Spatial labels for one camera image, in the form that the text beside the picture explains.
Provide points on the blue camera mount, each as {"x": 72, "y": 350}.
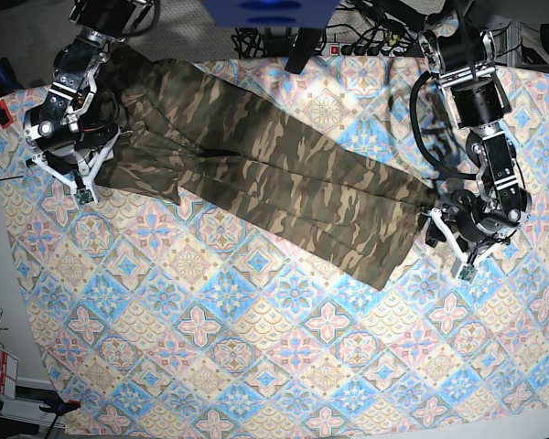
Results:
{"x": 271, "y": 13}

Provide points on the patterned tile tablecloth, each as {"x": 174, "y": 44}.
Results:
{"x": 184, "y": 321}

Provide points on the white power strip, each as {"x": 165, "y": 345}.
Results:
{"x": 398, "y": 49}

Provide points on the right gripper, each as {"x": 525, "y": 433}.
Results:
{"x": 68, "y": 158}

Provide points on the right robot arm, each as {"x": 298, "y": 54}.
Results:
{"x": 63, "y": 131}

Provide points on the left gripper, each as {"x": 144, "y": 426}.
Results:
{"x": 472, "y": 223}

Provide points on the camouflage T-shirt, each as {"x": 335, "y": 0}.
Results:
{"x": 193, "y": 131}

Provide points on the red white paper tag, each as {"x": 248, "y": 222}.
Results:
{"x": 1, "y": 370}

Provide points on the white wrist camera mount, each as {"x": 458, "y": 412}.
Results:
{"x": 468, "y": 255}
{"x": 81, "y": 183}

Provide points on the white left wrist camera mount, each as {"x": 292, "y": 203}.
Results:
{"x": 468, "y": 255}

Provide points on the blue handled clamp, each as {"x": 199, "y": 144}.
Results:
{"x": 8, "y": 79}

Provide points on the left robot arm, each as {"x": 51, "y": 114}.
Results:
{"x": 463, "y": 64}

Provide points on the black clamp lower left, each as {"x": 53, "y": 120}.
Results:
{"x": 59, "y": 407}

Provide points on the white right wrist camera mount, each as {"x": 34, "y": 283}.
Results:
{"x": 81, "y": 183}

